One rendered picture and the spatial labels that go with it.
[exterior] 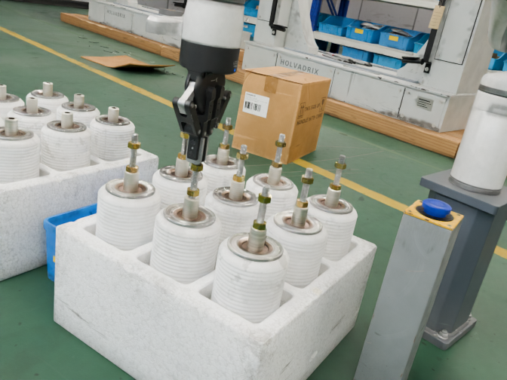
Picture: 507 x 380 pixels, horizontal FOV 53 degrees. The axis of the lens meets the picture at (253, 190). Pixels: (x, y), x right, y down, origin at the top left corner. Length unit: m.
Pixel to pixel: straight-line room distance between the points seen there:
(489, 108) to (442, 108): 1.68
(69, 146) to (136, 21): 3.47
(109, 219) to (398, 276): 0.44
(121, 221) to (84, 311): 0.16
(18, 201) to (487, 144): 0.83
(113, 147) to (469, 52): 1.93
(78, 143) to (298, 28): 2.46
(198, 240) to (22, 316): 0.38
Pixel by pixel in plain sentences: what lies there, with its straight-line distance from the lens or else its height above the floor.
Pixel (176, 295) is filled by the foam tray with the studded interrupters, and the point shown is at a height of 0.18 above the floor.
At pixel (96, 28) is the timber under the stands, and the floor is 0.04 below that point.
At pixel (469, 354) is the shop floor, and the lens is 1.08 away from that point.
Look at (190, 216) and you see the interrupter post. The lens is 0.72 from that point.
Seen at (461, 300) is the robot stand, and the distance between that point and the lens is 1.04.
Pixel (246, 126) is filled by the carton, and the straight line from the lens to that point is 1.91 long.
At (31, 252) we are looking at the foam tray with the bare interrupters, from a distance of 1.05.
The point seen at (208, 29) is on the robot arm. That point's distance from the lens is 0.63.
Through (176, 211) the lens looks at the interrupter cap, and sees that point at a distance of 0.74.
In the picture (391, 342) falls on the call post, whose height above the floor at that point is 0.11.
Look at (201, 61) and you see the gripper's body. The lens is 0.64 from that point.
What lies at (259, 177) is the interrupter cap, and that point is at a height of 0.25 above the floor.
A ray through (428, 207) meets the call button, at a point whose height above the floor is 0.33.
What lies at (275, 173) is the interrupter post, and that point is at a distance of 0.90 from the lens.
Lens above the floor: 0.56
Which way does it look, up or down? 21 degrees down
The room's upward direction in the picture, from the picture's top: 10 degrees clockwise
